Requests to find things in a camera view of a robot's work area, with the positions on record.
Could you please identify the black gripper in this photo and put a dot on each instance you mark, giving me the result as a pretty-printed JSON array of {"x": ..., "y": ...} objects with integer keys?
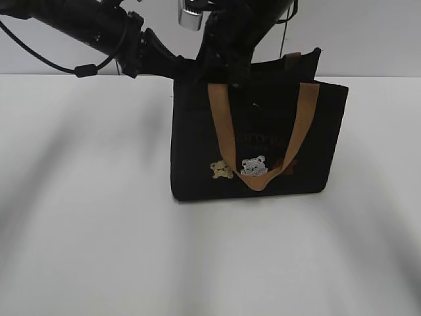
[{"x": 232, "y": 31}]

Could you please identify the black tote bag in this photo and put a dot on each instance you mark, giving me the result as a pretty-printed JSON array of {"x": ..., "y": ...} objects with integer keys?
[{"x": 274, "y": 136}]

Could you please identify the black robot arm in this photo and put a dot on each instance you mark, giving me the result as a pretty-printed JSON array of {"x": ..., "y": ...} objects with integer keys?
[{"x": 107, "y": 27}]

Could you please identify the silver metal cylinder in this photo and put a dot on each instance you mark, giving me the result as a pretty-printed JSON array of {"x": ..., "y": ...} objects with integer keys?
[{"x": 187, "y": 18}]

